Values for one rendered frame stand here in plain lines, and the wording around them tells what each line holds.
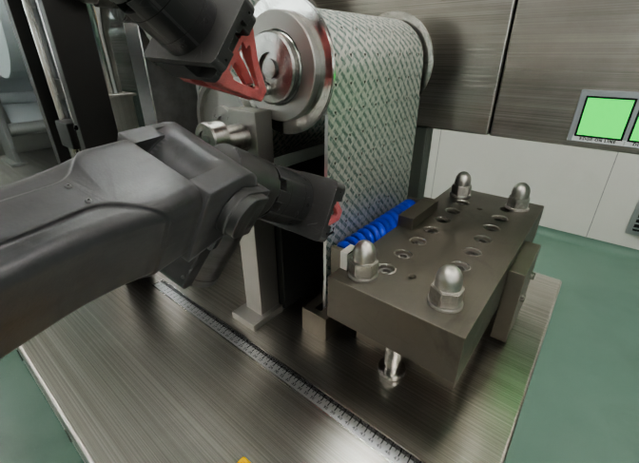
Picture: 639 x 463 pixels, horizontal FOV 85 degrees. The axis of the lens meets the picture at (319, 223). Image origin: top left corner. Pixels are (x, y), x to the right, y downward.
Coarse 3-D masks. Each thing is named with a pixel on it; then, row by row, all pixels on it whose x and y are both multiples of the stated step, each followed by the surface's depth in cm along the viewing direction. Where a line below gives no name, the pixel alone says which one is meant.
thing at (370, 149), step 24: (336, 120) 40; (360, 120) 44; (384, 120) 49; (408, 120) 54; (336, 144) 41; (360, 144) 46; (384, 144) 51; (408, 144) 57; (336, 168) 43; (360, 168) 47; (384, 168) 53; (408, 168) 59; (360, 192) 49; (384, 192) 55; (360, 216) 51; (336, 240) 48
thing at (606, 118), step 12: (588, 108) 49; (600, 108) 48; (612, 108) 47; (624, 108) 46; (588, 120) 49; (600, 120) 48; (612, 120) 48; (624, 120) 47; (588, 132) 50; (600, 132) 49; (612, 132) 48
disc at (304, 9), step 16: (272, 0) 38; (288, 0) 36; (304, 0) 35; (256, 16) 40; (304, 16) 36; (320, 16) 35; (320, 32) 35; (320, 48) 36; (320, 64) 36; (320, 80) 37; (320, 96) 38; (320, 112) 39; (288, 128) 42; (304, 128) 41
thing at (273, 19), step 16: (272, 16) 37; (288, 16) 36; (256, 32) 39; (288, 32) 37; (304, 32) 35; (304, 48) 36; (304, 64) 37; (304, 80) 37; (304, 96) 38; (272, 112) 42; (288, 112) 40; (304, 112) 40
